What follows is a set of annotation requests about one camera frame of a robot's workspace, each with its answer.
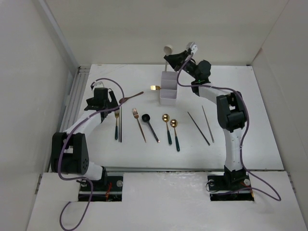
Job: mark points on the aluminium rail left side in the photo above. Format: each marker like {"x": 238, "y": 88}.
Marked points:
{"x": 73, "y": 99}

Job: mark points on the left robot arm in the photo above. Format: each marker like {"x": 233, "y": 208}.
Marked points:
{"x": 69, "y": 148}

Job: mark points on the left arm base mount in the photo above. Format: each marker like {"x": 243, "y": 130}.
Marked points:
{"x": 107, "y": 190}

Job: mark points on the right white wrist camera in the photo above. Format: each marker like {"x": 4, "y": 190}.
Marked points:
{"x": 191, "y": 48}

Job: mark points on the brown wooden spoon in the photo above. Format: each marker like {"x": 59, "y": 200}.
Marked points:
{"x": 123, "y": 100}

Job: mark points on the left black chopstick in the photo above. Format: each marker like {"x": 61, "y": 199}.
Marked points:
{"x": 120, "y": 124}

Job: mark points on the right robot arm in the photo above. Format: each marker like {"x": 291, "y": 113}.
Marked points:
{"x": 231, "y": 109}

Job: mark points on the white ceramic spoon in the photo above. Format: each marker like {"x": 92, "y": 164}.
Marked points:
{"x": 168, "y": 50}

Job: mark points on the rose gold fork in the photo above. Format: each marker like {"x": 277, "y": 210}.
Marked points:
{"x": 136, "y": 116}

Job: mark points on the aluminium rail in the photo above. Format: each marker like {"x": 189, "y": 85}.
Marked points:
{"x": 73, "y": 99}
{"x": 160, "y": 170}

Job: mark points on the right silver chopstick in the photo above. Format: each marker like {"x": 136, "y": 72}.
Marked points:
{"x": 208, "y": 125}

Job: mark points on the gold green-handled fork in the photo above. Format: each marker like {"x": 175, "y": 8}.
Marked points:
{"x": 116, "y": 126}
{"x": 154, "y": 87}

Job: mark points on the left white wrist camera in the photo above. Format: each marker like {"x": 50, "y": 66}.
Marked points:
{"x": 98, "y": 84}

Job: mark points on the aluminium rail front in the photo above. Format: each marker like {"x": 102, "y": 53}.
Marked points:
{"x": 160, "y": 170}

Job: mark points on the right gold green-handled spoon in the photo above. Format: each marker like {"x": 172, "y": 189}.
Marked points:
{"x": 174, "y": 124}

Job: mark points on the black chopstick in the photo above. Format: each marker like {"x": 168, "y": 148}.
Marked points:
{"x": 199, "y": 129}
{"x": 120, "y": 124}

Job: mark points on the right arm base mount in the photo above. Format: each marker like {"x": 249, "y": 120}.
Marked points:
{"x": 221, "y": 190}

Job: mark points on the white three-compartment container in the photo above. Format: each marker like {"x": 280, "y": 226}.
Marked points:
{"x": 169, "y": 88}

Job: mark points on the black spoon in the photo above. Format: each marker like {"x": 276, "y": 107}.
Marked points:
{"x": 146, "y": 119}

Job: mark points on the gold green-handled spoon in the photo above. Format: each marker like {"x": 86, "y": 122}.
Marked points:
{"x": 165, "y": 118}
{"x": 174, "y": 124}

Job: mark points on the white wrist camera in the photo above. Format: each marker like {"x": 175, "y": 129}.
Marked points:
{"x": 98, "y": 84}
{"x": 191, "y": 48}

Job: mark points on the right black chopstick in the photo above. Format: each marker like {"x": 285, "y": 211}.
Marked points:
{"x": 199, "y": 129}

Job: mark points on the left gold green-handled spoon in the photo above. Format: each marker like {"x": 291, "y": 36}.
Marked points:
{"x": 165, "y": 118}

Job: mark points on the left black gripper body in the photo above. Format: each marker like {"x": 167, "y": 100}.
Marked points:
{"x": 112, "y": 105}

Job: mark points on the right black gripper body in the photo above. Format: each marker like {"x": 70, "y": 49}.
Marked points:
{"x": 189, "y": 68}

